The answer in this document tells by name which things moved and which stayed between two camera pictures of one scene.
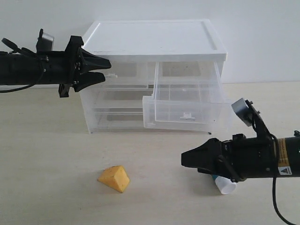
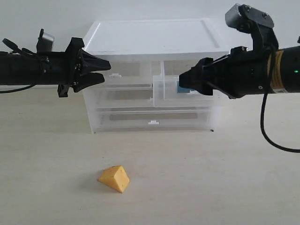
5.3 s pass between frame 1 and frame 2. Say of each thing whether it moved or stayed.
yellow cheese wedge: stayed
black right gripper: moved
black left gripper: stayed
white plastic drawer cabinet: stayed
